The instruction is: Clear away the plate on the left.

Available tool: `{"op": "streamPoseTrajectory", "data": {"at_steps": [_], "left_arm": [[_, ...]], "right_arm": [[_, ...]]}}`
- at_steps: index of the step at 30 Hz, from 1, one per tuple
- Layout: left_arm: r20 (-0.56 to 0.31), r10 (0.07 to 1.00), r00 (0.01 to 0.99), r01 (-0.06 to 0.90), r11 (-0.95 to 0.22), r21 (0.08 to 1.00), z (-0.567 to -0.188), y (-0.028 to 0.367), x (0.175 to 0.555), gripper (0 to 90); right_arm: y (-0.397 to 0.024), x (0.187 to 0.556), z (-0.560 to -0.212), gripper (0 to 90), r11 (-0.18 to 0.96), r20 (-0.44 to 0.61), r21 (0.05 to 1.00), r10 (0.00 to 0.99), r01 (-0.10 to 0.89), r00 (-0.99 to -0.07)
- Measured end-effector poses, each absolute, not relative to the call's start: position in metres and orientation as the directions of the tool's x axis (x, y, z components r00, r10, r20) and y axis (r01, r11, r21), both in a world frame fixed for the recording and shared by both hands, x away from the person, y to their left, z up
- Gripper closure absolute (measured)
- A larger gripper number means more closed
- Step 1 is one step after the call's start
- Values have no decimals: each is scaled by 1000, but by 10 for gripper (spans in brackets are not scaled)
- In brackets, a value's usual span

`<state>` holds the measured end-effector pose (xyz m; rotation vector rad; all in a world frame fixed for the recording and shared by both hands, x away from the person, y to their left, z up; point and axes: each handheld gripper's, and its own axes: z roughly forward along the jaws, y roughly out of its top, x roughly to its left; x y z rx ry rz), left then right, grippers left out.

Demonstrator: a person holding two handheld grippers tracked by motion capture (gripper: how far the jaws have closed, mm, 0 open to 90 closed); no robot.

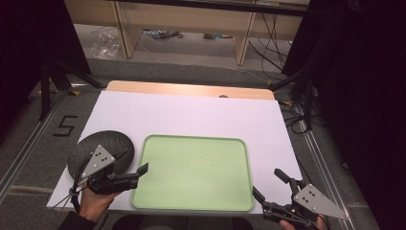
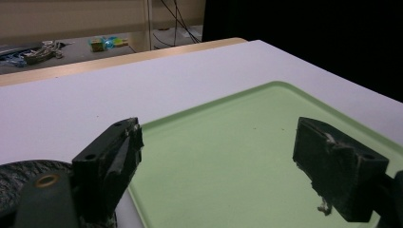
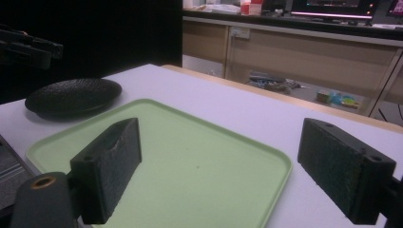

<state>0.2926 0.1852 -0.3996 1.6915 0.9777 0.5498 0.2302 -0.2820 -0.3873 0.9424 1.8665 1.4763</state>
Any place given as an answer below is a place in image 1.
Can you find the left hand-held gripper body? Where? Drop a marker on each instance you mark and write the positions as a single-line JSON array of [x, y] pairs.
[[99, 158]]

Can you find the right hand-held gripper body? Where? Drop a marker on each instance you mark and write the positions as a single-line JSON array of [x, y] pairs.
[[314, 199]]

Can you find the dark grey round dish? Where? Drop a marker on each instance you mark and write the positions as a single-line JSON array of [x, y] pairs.
[[105, 140]]

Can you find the light green plastic tray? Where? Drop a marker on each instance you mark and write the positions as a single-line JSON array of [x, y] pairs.
[[194, 172]]

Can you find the person's right hand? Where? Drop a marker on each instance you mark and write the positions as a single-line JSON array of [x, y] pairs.
[[288, 225]]

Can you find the person's left hand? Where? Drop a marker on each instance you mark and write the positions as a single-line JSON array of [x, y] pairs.
[[93, 204]]

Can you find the person's lap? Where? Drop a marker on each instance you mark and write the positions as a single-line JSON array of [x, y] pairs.
[[178, 223]]

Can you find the white board sheet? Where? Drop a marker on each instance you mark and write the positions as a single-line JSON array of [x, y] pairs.
[[191, 116]]

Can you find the black tripod stand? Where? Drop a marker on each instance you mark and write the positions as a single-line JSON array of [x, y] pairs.
[[48, 86], [306, 96]]

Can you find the light wooden table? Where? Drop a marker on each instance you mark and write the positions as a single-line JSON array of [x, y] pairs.
[[178, 88]]

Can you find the clear plastic bag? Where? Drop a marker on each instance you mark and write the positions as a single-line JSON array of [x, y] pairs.
[[105, 46]]

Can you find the black curtain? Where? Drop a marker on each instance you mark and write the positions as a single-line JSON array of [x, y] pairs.
[[28, 48], [367, 96]]

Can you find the light wooden shelf unit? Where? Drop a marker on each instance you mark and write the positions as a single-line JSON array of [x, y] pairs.
[[191, 19]]

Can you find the metal floor rail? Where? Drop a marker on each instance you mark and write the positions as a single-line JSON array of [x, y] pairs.
[[322, 166], [28, 150]]

